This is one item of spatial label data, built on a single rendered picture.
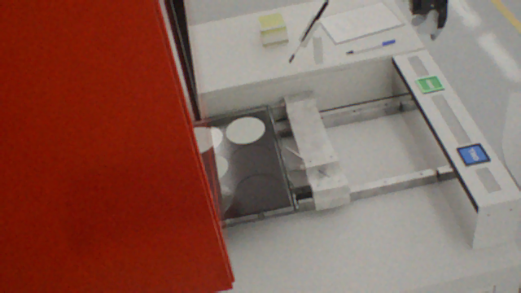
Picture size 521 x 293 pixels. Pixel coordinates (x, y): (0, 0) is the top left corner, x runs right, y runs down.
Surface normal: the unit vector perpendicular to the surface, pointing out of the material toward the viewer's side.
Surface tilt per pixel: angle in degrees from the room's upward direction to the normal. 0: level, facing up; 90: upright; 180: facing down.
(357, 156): 0
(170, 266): 90
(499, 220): 90
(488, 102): 0
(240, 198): 0
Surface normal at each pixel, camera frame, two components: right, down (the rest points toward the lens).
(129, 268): 0.16, 0.65
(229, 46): -0.13, -0.73
